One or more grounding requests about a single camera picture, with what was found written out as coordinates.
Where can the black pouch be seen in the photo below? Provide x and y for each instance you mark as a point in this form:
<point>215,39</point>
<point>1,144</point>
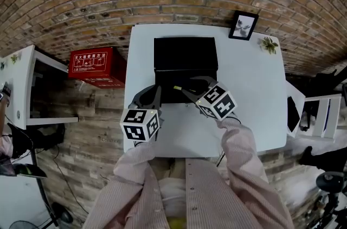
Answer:
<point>293,115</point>

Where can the white wooden chair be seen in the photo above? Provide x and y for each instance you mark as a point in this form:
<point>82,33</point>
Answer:
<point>322,114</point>

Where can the black metal equipment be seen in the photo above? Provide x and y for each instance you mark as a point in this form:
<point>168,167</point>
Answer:
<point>330,180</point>

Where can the red fire equipment box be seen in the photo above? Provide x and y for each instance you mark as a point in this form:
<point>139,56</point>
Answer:
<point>92,62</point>

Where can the long white desk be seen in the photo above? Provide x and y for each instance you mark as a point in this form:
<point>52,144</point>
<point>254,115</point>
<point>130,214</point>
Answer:
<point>21,92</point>

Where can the person's beige trousers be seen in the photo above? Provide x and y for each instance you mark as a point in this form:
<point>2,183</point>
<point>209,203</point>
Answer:
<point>168,166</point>

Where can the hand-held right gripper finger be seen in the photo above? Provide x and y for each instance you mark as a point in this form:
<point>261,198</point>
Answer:
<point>207,78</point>
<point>193,97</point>

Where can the person's torso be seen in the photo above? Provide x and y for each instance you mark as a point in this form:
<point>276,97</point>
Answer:
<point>206,195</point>

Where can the white square table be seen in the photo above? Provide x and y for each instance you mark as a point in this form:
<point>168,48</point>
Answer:
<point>249,81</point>

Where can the person's right forearm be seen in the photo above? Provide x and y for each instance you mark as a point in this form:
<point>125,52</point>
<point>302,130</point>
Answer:
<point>242,152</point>

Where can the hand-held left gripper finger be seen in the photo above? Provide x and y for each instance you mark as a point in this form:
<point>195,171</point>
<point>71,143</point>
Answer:
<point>137,95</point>
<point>159,97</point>

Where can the black box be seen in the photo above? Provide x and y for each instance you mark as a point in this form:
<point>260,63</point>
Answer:
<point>187,54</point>

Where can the black picture frame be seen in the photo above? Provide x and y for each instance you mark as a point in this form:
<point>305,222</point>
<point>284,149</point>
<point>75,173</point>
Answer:
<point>243,25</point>

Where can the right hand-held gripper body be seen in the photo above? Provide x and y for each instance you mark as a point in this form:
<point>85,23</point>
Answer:
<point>219,103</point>

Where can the small green potted plant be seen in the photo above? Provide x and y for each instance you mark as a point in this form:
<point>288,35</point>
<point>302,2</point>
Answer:
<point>269,45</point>

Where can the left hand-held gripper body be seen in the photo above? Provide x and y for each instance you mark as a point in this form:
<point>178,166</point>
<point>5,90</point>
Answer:
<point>135,126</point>

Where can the small air plant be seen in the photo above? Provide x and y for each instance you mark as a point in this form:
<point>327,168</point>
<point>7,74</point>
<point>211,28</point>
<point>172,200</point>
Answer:
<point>2,65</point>
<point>15,58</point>

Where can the black swivel chair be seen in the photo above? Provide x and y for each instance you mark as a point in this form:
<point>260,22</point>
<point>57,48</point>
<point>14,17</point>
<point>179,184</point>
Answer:
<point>24,171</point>

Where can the person's left forearm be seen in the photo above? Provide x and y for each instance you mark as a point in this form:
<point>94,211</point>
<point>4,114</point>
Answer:
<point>135,162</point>

